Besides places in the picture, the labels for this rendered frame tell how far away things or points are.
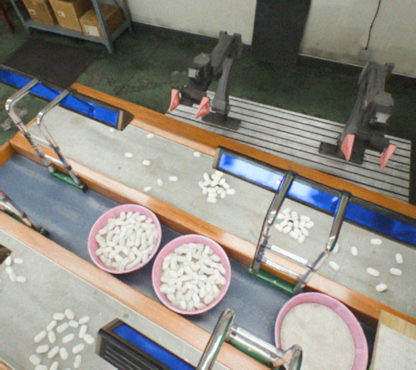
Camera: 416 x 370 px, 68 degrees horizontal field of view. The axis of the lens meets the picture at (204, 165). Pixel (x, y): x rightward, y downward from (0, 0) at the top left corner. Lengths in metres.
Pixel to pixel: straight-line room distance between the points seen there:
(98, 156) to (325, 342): 1.13
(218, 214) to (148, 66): 2.22
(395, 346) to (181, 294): 0.65
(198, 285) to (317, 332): 0.40
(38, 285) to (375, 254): 1.18
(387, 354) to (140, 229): 0.88
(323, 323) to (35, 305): 0.94
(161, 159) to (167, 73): 1.77
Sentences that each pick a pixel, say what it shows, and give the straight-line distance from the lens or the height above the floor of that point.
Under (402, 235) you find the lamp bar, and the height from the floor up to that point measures 1.07.
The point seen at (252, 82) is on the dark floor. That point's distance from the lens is 2.95.
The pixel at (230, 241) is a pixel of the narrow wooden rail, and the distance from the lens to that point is 1.15.
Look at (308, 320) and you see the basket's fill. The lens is 1.15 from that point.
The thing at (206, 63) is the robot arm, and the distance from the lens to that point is 1.14.
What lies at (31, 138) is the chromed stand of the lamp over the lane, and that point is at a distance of 1.37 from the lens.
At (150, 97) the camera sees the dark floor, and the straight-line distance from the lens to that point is 2.85.
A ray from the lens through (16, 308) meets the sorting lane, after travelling 1.29.
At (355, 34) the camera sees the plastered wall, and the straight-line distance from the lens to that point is 3.03.
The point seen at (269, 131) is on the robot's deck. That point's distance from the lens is 1.60.
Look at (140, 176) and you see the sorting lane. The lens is 1.36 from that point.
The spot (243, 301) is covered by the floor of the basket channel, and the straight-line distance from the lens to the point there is 1.18.
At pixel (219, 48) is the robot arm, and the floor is 1.10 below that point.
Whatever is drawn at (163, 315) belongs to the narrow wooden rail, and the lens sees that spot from 1.09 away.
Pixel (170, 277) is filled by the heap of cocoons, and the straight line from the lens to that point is 1.15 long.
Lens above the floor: 1.83
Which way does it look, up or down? 53 degrees down
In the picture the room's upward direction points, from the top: 3 degrees counter-clockwise
